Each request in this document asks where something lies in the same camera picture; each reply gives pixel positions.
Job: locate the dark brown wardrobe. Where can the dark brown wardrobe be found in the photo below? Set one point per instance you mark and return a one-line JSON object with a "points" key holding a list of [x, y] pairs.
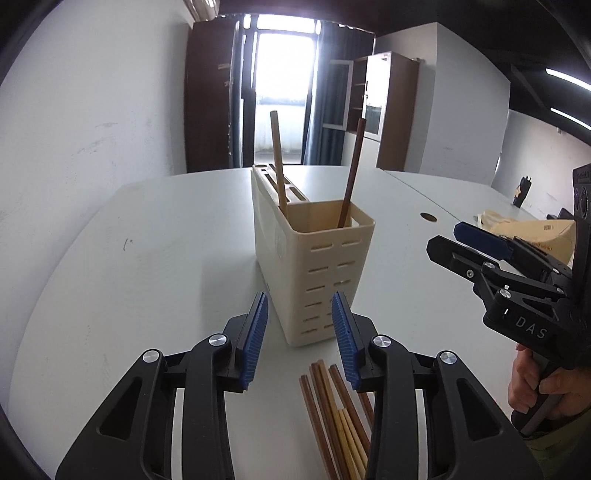
{"points": [[207, 101]]}

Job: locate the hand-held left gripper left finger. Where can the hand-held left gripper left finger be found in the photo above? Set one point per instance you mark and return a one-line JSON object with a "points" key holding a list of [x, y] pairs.
{"points": [[254, 341]]}

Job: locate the beige bag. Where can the beige bag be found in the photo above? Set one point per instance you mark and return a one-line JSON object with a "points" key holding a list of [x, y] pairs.
{"points": [[531, 235]]}

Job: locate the brown cabinet with white doors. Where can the brown cabinet with white doors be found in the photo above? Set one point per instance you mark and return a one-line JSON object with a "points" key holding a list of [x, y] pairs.
{"points": [[397, 115]]}

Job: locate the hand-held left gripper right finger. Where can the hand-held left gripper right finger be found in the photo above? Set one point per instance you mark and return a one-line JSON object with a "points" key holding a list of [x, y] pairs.
{"points": [[344, 341]]}

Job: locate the dark brown chopstick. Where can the dark brown chopstick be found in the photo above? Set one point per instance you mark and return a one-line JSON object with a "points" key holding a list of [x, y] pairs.
{"points": [[352, 170]]}

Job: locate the glass balcony door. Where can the glass balcony door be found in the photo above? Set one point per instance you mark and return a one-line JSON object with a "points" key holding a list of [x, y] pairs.
{"points": [[284, 83]]}

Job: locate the blue-grey curtain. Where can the blue-grey curtain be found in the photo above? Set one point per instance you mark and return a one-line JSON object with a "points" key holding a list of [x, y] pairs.
{"points": [[330, 147], [242, 92]]}

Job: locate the white air conditioner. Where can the white air conditioner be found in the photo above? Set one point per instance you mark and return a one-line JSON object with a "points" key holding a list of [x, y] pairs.
{"points": [[203, 8]]}

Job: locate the person's right hand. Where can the person's right hand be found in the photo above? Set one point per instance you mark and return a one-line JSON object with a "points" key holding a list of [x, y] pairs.
{"points": [[524, 378]]}

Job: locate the light brown chopstick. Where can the light brown chopstick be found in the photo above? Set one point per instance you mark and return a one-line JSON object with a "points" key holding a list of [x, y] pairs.
{"points": [[278, 157]]}

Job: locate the person's right forearm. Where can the person's right forearm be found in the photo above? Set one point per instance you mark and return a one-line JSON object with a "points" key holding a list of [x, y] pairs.
{"points": [[568, 450]]}

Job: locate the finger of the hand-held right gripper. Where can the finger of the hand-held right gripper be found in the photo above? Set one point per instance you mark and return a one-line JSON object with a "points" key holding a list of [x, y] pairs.
{"points": [[450, 254], [480, 239]]}

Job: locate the ceiling strip light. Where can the ceiling strip light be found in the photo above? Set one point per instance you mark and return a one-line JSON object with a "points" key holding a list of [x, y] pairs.
{"points": [[570, 117], [568, 78]]}

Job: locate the cream plastic utensil holder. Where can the cream plastic utensil holder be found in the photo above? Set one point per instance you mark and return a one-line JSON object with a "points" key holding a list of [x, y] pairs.
{"points": [[318, 267]]}

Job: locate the pile of wooden chopsticks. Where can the pile of wooden chopsticks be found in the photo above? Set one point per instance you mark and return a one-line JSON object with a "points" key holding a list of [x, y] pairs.
{"points": [[323, 415]]}

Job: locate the small dark object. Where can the small dark object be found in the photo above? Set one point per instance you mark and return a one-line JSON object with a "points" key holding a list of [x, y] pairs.
{"points": [[521, 191]]}

